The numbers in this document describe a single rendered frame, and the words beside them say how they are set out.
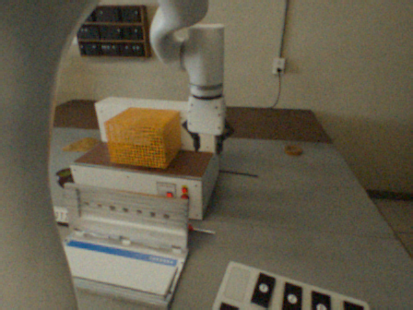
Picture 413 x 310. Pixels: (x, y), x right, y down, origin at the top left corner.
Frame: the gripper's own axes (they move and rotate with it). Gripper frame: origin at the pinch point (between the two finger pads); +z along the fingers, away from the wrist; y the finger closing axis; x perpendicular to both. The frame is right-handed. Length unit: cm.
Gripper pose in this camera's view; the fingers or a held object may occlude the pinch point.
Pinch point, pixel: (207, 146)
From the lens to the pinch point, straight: 74.4
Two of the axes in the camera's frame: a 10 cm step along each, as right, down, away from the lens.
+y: 9.4, 1.6, -3.0
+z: 0.1, 8.6, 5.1
